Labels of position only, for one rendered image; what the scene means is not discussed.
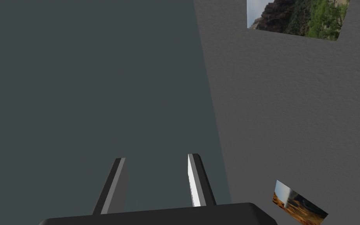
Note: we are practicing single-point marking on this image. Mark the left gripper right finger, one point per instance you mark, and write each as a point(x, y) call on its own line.
point(198, 184)

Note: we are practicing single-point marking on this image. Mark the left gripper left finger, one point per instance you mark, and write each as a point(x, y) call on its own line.
point(112, 189)

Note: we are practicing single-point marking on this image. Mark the orange desert landscape picture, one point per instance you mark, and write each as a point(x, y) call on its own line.
point(297, 204)

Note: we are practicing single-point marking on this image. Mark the green mountain landscape picture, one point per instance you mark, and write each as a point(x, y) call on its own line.
point(295, 17)

